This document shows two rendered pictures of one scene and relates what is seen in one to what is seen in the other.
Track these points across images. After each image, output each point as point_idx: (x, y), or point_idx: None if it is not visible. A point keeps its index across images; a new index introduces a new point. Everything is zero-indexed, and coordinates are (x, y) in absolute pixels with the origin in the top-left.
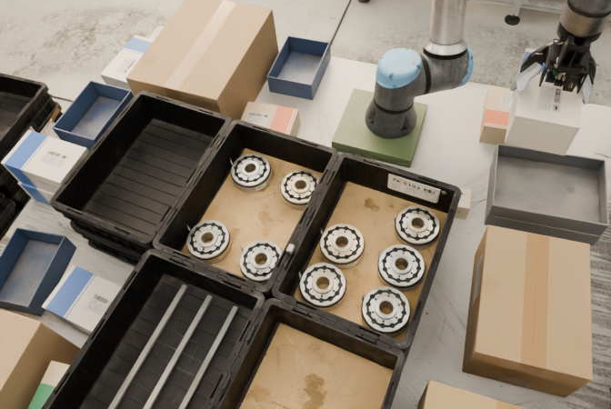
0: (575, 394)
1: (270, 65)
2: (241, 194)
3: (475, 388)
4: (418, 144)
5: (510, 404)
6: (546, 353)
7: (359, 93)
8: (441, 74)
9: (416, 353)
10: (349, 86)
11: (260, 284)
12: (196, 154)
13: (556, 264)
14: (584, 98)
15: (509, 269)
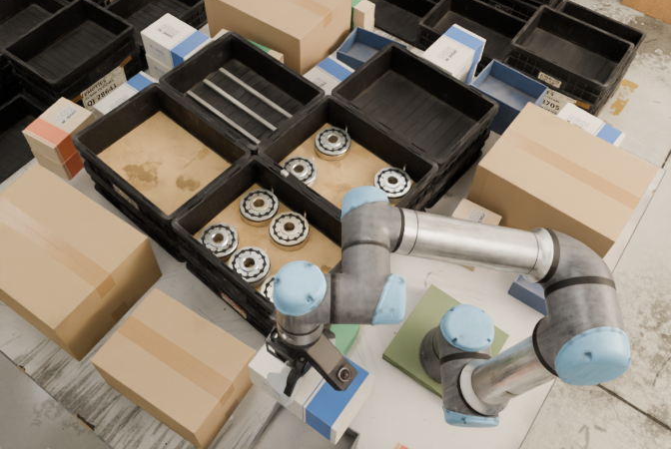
0: (106, 394)
1: None
2: (373, 176)
3: None
4: (409, 379)
5: (102, 279)
6: (126, 337)
7: (499, 337)
8: (449, 375)
9: (197, 287)
10: (519, 338)
11: None
12: (430, 153)
13: (190, 390)
14: (269, 372)
15: (205, 346)
